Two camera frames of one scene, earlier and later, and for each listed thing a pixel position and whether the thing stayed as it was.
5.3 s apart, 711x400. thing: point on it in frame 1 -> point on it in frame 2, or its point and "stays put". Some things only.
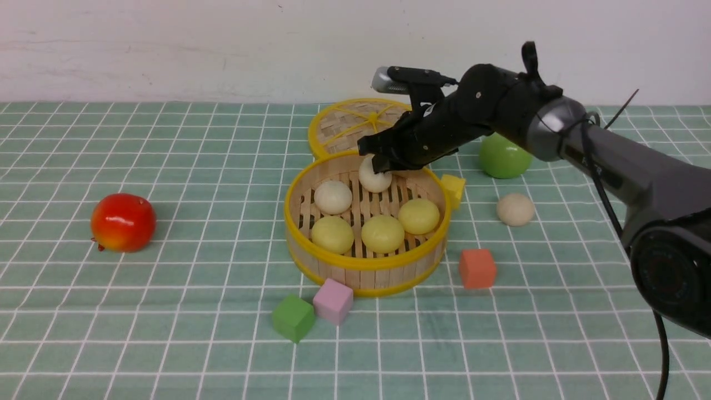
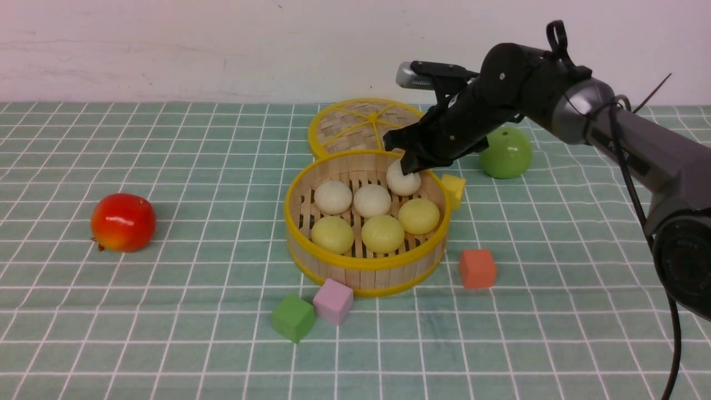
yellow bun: (333, 235) stays put
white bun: (370, 181) -> (372, 200)
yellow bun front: (418, 216) stays put
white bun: (515, 209) -> (400, 184)
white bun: (333, 197) stays put
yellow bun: (382, 234) stays put
